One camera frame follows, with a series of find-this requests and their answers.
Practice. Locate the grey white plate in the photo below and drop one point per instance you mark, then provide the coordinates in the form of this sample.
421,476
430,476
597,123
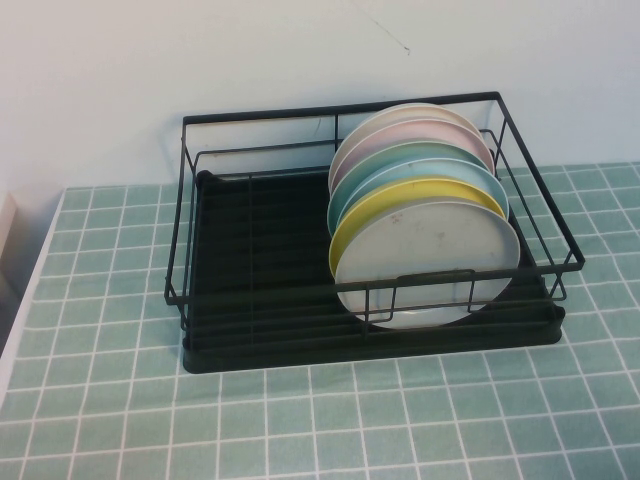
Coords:
430,245

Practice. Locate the yellow plate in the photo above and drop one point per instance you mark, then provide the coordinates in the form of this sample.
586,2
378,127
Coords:
400,195

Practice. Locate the green plate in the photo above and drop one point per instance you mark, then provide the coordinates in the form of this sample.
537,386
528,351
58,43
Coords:
400,152

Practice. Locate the light blue plate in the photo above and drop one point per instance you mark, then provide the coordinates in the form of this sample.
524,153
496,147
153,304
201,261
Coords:
440,172

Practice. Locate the pink plate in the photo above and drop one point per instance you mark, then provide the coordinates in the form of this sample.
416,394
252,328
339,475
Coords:
425,131

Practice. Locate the cream plate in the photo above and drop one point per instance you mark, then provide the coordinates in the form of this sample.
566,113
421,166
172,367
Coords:
415,106

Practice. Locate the black plastic drain tray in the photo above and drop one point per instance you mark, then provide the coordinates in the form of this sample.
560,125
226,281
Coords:
300,357

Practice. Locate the green checkered tablecloth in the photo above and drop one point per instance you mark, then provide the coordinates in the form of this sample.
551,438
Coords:
350,425

